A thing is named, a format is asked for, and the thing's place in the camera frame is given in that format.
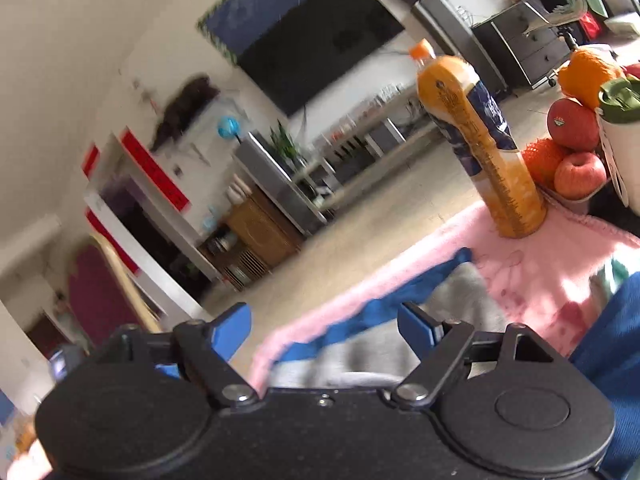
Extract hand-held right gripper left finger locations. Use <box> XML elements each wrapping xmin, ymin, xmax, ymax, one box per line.
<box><xmin>112</xmin><ymin>302</ymin><xmax>261</xmax><ymax>408</ymax></box>

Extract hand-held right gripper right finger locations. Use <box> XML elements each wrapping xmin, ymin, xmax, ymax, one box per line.
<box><xmin>390</xmin><ymin>301</ymin><xmax>568</xmax><ymax>408</ymax></box>

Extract grey and blue garment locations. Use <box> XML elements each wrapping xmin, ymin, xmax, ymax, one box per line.
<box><xmin>270</xmin><ymin>247</ymin><xmax>511</xmax><ymax>391</ymax></box>

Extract wooden cabinet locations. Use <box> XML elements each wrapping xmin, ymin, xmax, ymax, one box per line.
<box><xmin>197</xmin><ymin>192</ymin><xmax>306</xmax><ymax>291</ymax></box>

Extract maroon armchair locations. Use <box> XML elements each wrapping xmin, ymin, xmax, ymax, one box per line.
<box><xmin>65</xmin><ymin>235</ymin><xmax>163</xmax><ymax>346</ymax></box>

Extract grey metal cabinet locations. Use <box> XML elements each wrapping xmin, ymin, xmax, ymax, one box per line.
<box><xmin>232</xmin><ymin>130</ymin><xmax>336</xmax><ymax>236</ymax></box>

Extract red door couplet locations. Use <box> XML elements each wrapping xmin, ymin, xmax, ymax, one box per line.
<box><xmin>85</xmin><ymin>207</ymin><xmax>141</xmax><ymax>276</ymax></box>
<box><xmin>120</xmin><ymin>129</ymin><xmax>193</xmax><ymax>211</ymax></box>

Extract pink blanket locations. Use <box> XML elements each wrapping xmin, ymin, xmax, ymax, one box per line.
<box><xmin>247</xmin><ymin>200</ymin><xmax>640</xmax><ymax>396</ymax></box>

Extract orange and green packets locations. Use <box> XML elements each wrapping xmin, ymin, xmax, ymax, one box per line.
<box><xmin>409</xmin><ymin>40</ymin><xmax>548</xmax><ymax>240</ymax></box>

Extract green potted plant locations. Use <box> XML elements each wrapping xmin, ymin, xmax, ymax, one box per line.
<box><xmin>267</xmin><ymin>120</ymin><xmax>306</xmax><ymax>166</ymax></box>

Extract white fruit plate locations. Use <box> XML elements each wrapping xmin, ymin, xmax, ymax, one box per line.
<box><xmin>540</xmin><ymin>187</ymin><xmax>608</xmax><ymax>207</ymax></box>

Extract blue cloth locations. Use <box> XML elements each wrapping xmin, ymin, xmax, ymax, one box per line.
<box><xmin>569</xmin><ymin>270</ymin><xmax>640</xmax><ymax>480</ymax></box>

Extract low white shelf unit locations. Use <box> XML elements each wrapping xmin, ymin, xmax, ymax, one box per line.
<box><xmin>295</xmin><ymin>82</ymin><xmax>451</xmax><ymax>196</ymax></box>

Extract netted bag of oranges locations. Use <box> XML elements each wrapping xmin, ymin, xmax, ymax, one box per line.
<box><xmin>522</xmin><ymin>137</ymin><xmax>571</xmax><ymax>192</ymax></box>

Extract red apple with sticker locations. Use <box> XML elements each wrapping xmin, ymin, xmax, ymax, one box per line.
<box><xmin>546</xmin><ymin>97</ymin><xmax>601</xmax><ymax>152</ymax></box>

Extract white cup with green lid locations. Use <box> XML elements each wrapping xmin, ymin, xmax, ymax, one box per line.
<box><xmin>597</xmin><ymin>77</ymin><xmax>640</xmax><ymax>208</ymax></box>

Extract tall grey cabinet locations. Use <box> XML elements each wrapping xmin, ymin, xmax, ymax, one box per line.
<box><xmin>411</xmin><ymin>0</ymin><xmax>508</xmax><ymax>106</ymax></box>

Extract black television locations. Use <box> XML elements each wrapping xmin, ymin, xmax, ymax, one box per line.
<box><xmin>235</xmin><ymin>0</ymin><xmax>407</xmax><ymax>117</ymax></box>

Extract dark drawer cabinet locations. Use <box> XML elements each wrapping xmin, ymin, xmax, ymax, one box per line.
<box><xmin>472</xmin><ymin>0</ymin><xmax>573</xmax><ymax>90</ymax></box>

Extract dark hanging wall decoration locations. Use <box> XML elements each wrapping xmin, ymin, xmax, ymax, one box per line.
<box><xmin>150</xmin><ymin>74</ymin><xmax>221</xmax><ymax>153</ymax></box>

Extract blue wall poster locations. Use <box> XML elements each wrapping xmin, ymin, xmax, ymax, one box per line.
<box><xmin>196</xmin><ymin>0</ymin><xmax>333</xmax><ymax>66</ymax></box>

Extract chrome chair frame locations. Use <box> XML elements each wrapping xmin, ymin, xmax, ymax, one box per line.
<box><xmin>510</xmin><ymin>0</ymin><xmax>588</xmax><ymax>36</ymax></box>

